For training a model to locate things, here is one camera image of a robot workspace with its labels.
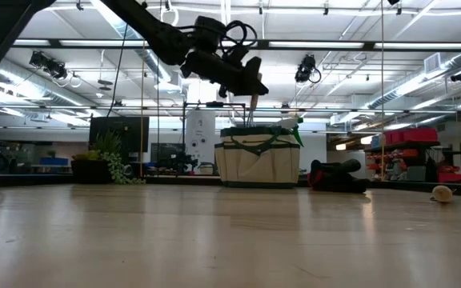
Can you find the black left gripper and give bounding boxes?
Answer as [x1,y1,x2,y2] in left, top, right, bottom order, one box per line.
[179,49,271,100]

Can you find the silver trowel wooden handle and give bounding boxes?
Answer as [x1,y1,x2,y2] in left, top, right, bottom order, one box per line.
[245,72,263,130]

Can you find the beige green gardening bag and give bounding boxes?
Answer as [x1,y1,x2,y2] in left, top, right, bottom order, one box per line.
[214,126,302,190]

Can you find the white bucket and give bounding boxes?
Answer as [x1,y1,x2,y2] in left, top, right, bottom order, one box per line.
[197,161,215,176]

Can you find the small dark monitor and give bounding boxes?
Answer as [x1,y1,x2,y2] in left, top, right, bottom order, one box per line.
[150,142,186,164]

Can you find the large black monitor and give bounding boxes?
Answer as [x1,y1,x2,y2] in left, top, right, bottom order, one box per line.
[88,115,150,154]

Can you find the metal shelf red bins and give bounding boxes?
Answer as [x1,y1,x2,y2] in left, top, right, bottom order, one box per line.
[364,126,442,183]

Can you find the potted plants black planter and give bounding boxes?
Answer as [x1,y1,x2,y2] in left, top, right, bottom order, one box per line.
[70,128,147,186]

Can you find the black double ceiling fixture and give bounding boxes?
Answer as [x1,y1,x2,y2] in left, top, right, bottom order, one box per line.
[28,50,69,80]

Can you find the blue bin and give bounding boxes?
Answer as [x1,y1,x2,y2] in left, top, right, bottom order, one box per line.
[38,156,70,166]

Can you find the red bin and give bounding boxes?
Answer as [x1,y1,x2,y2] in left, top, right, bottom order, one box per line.
[437,171,461,185]

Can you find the black metal gantry frame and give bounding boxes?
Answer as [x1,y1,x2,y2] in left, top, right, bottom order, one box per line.
[181,101,247,178]

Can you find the black camera with cable loop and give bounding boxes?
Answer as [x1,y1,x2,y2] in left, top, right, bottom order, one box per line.
[294,54,323,85]

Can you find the white looped cable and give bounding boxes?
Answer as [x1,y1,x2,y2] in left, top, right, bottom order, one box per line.
[158,0,180,27]

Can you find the yellow hanging cable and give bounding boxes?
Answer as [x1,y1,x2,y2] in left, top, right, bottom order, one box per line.
[138,0,147,178]

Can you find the black aluminium rig frame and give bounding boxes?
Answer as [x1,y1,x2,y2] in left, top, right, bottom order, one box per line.
[0,38,461,198]

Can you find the black hanging cable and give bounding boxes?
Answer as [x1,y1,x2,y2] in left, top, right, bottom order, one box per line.
[105,22,130,119]

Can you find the yellow extension cable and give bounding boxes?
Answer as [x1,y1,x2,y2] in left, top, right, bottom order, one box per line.
[379,0,386,181]

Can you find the silver ventilation duct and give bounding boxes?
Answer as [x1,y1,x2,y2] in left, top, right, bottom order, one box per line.
[0,55,91,108]
[367,50,461,110]

